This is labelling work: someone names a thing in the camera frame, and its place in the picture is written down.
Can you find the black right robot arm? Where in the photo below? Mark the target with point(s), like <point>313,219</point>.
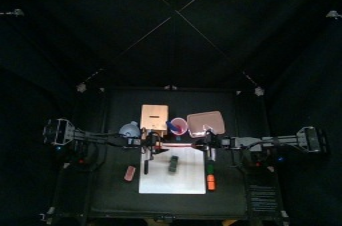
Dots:
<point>267,141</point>

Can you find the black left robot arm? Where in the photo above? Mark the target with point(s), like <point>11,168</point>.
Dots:
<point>88,135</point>

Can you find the dark green sushi roll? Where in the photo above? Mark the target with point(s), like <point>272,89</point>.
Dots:
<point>172,164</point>

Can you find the pink plastic plate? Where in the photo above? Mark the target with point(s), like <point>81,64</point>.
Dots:
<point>204,121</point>

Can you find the red and white sushi piece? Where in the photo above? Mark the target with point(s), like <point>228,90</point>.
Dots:
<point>129,173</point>

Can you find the white cutting board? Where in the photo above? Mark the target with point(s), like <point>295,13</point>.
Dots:
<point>187,180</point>

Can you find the blue plastic utensil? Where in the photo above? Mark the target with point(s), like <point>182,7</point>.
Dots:
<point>171,126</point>

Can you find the light blue bowl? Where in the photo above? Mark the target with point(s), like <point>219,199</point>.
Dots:
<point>128,130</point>

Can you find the wooden box with drawer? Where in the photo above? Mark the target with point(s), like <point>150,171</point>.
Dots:
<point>154,116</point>

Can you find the silver frame clamp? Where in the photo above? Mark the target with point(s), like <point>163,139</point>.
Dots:
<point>259,91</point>
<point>333,14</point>
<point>16,12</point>
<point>80,87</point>

